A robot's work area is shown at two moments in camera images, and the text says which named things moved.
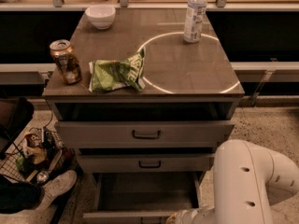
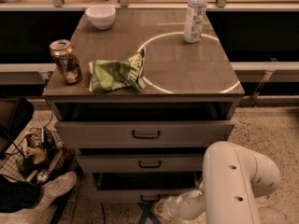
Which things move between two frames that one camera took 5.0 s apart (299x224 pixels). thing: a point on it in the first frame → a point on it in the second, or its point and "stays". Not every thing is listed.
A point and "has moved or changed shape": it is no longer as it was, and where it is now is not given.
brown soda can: [67, 63] stays
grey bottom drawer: [142, 197] has moved or changed shape
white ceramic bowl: [102, 16] stays
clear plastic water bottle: [195, 15] stays
